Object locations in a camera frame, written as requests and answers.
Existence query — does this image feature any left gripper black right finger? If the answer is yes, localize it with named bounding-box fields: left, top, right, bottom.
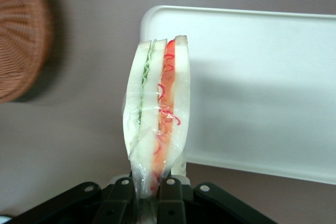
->
left=156, top=176, right=279, bottom=224

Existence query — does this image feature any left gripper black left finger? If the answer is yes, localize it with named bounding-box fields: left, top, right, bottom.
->
left=15, top=176, right=137, bottom=224

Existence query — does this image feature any triangle sandwich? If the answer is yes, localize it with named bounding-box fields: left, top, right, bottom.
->
left=121, top=34, right=191, bottom=223

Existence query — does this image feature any cream plastic tray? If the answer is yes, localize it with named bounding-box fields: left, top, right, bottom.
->
left=140, top=5, right=336, bottom=186

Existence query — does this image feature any brown round wicker basket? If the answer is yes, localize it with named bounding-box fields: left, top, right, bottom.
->
left=0, top=0, right=55, bottom=104

